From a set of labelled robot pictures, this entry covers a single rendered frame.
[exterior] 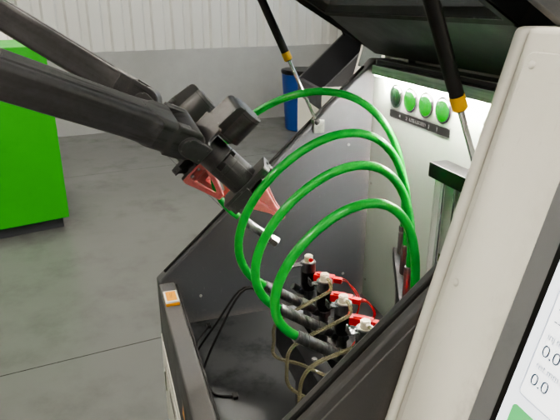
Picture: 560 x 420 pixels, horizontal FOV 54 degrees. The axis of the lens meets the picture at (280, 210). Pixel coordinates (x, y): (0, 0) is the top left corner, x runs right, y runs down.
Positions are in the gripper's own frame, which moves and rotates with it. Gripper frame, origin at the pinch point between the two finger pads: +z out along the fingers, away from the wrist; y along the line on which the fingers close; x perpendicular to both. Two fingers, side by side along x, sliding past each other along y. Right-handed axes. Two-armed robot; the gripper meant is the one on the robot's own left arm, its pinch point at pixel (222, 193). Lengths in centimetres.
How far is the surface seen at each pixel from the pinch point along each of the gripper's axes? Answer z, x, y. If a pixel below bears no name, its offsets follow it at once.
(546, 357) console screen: 45, -34, -40
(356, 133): 11.1, -28.9, -7.6
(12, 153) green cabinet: -179, 190, 182
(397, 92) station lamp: 4.3, -35.2, 26.6
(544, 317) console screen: 43, -37, -39
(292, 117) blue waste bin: -175, 127, 574
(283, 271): 21.9, -12.9, -27.5
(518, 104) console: 25, -48, -30
